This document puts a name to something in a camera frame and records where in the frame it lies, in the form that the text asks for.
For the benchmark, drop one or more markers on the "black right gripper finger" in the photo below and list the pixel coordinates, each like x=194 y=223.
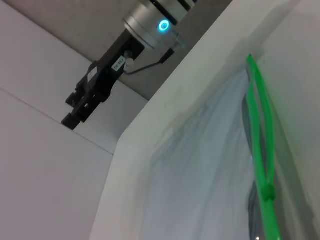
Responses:
x=76 y=98
x=82 y=112

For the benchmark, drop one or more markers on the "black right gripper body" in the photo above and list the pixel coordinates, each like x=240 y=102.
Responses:
x=112 y=67

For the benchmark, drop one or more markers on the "clear document bag green zipper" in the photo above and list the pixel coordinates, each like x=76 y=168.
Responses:
x=200 y=175

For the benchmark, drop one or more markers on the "green zipper slider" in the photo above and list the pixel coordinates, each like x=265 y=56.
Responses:
x=267 y=192

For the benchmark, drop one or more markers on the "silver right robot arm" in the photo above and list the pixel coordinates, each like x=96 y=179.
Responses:
x=150 y=27

